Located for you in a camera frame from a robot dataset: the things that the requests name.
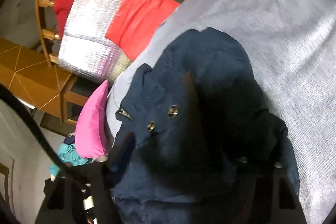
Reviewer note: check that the pink pillow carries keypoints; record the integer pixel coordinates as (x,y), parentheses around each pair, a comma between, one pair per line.
(90,137)

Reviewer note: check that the navy blue padded jacket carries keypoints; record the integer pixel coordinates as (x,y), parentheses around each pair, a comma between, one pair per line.
(194,114)

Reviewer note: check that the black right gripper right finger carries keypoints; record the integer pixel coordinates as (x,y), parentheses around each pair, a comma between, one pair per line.
(273,198)

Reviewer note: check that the wooden chair frame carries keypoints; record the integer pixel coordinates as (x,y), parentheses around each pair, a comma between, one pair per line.
(47,34)

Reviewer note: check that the silver foil insulation mat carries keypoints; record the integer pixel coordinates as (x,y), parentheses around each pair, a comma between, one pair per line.
(84,50)

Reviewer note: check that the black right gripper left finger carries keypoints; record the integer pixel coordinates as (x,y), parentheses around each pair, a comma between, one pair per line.
(64,203)

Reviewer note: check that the grey bed sheet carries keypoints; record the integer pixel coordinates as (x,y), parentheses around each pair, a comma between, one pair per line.
(291,45)

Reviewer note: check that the red-orange pillow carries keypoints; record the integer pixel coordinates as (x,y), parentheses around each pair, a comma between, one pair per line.
(135,23)

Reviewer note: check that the teal shirt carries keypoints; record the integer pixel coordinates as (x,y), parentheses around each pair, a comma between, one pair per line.
(67,153)

